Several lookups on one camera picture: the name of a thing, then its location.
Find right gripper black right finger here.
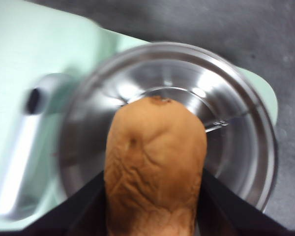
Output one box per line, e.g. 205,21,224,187
196,168,295,236

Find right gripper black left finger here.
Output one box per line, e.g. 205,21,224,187
21,169,109,236

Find brown potato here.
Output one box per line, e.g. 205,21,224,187
105,96,208,236

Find mint green breakfast machine base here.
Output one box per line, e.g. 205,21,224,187
97,24,279,214

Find mint green griddle cover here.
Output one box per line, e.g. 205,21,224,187
0,0,118,232

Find mint green handled pot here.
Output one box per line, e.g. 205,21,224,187
58,41,279,215

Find silver griddle cover handle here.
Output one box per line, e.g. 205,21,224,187
0,73,75,221

